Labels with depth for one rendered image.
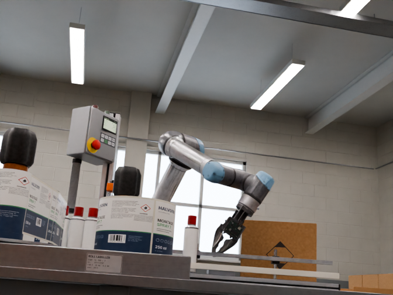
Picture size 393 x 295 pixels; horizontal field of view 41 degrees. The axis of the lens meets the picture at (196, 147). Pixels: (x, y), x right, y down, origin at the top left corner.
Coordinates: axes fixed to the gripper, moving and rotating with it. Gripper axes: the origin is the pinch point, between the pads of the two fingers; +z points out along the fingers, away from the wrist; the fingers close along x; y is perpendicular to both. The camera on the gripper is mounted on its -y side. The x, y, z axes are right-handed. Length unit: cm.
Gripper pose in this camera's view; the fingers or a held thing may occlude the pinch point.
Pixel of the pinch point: (214, 253)
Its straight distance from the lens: 195.7
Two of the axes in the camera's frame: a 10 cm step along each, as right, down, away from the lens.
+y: 0.6, -2.1, -9.8
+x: 8.2, 5.7, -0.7
